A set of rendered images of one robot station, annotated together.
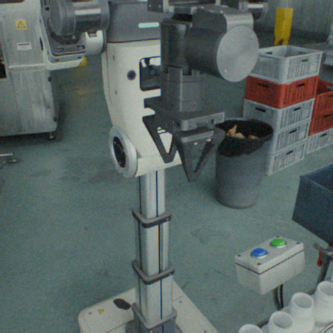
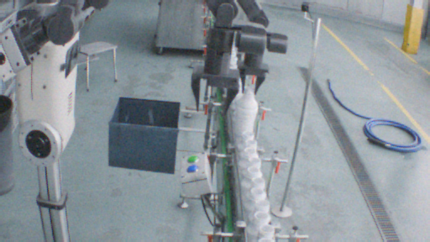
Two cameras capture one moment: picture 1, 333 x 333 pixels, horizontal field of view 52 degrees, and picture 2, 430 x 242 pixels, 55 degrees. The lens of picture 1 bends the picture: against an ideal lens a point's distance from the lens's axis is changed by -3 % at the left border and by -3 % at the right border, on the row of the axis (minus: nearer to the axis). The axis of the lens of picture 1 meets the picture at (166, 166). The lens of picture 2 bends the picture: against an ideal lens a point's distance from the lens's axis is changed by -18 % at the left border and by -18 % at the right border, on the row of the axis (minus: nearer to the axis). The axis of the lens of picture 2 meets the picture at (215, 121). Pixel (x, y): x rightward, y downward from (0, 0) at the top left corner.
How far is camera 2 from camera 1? 0.96 m
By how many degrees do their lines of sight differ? 56
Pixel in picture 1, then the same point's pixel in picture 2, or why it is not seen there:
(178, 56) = (229, 45)
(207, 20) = (253, 30)
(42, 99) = not seen: outside the picture
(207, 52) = (259, 44)
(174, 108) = (224, 73)
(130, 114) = (58, 102)
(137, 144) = (60, 128)
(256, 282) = (205, 185)
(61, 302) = not seen: outside the picture
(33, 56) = not seen: outside the picture
